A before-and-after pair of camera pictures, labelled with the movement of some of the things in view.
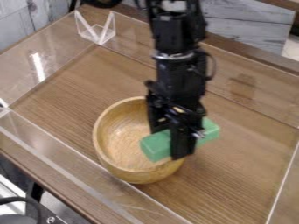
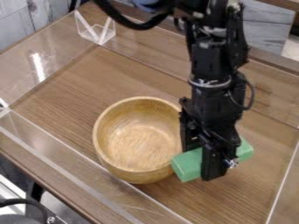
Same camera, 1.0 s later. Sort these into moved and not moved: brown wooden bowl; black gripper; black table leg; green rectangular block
Moved: green rectangular block; black gripper
Not moved: brown wooden bowl; black table leg
